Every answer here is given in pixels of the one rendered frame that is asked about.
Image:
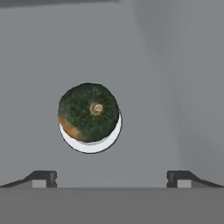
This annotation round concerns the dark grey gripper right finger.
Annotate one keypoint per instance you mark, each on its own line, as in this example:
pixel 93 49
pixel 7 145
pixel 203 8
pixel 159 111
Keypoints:
pixel 179 176

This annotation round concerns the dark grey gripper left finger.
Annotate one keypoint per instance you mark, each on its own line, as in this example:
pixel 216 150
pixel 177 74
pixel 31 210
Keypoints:
pixel 43 176

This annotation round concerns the white round sink drain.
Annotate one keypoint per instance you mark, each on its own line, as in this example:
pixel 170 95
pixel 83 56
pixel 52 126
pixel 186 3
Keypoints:
pixel 96 145

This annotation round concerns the grey sink basin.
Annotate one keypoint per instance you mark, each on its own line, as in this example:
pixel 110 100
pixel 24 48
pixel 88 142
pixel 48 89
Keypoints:
pixel 145 73

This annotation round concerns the dark green round squash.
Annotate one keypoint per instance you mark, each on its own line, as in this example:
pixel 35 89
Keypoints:
pixel 87 112

